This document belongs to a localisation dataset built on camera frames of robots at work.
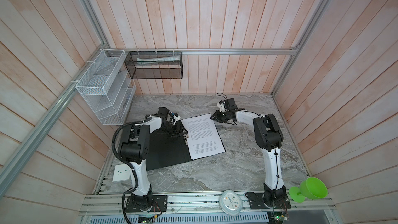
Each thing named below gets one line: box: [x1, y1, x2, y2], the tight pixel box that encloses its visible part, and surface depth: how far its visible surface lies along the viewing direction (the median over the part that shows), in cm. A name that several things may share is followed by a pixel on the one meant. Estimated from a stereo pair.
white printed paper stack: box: [181, 113, 226, 161], surface depth 98 cm
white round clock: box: [219, 189, 243, 217], surface depth 73 cm
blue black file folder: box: [146, 122, 192, 172], surface depth 90 cm
